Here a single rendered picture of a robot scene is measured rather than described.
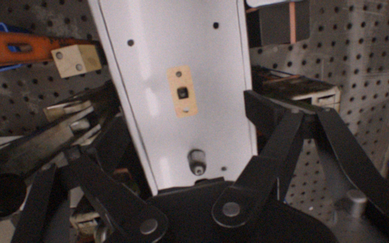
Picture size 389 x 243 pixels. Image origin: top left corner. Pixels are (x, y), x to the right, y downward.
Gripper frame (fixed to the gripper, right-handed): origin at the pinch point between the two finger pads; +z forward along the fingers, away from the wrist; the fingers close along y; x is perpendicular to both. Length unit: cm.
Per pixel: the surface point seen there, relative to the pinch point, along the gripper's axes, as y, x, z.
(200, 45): 4.1, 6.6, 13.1
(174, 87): -1.0, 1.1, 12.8
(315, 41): 44, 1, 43
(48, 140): -14.8, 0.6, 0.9
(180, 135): -2.0, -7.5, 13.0
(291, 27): 19.9, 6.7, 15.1
